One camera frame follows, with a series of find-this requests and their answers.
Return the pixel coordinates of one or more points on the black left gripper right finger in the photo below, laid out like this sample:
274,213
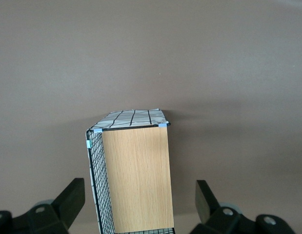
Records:
226,221

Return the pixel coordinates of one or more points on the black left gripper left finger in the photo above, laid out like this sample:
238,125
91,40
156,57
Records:
50,219

